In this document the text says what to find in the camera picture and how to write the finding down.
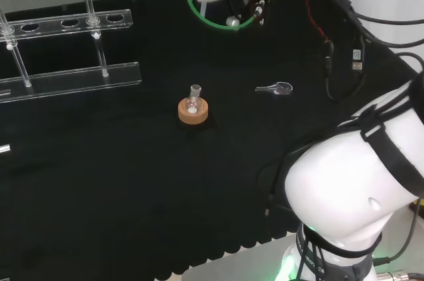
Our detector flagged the black cloth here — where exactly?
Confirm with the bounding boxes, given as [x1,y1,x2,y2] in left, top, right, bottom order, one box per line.
[0,0,421,281]

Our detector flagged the thin red wire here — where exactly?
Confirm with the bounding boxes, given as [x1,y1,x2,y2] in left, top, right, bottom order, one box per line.
[303,0,333,45]

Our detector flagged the cork ring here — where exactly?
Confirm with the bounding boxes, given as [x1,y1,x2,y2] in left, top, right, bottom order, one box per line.
[178,97,209,126]

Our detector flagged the thick black cable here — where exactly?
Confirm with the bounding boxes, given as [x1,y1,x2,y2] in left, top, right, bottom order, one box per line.
[323,0,424,50]

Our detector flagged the small round-bottom glass flask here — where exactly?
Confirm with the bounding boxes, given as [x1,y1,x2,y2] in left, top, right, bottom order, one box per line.
[185,84,203,112]

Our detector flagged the clear acrylic funnel stand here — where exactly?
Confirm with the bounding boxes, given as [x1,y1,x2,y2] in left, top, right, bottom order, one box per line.
[0,0,143,105]

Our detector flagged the black cable with USB plug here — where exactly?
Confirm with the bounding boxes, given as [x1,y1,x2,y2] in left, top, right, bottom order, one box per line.
[324,19,368,102]

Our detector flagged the clear glass weighing funnel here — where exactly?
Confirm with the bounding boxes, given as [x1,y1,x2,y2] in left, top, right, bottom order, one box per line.
[254,81,294,97]

